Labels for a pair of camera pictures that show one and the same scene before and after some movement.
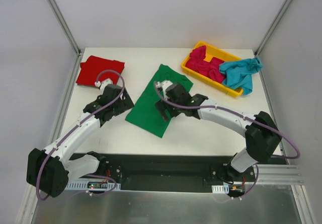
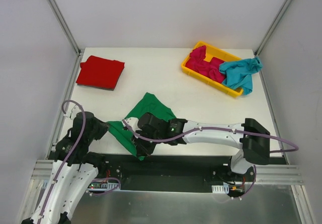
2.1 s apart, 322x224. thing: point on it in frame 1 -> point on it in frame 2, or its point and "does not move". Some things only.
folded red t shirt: x=90 y=69 does not move
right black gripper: x=163 y=107 -> x=142 y=148
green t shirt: x=144 y=114 -> x=148 y=104
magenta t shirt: x=210 y=69 does not move
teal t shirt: x=239 y=73 does not move
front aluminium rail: x=283 y=174 does not move
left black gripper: x=122 y=99 -> x=99 y=129
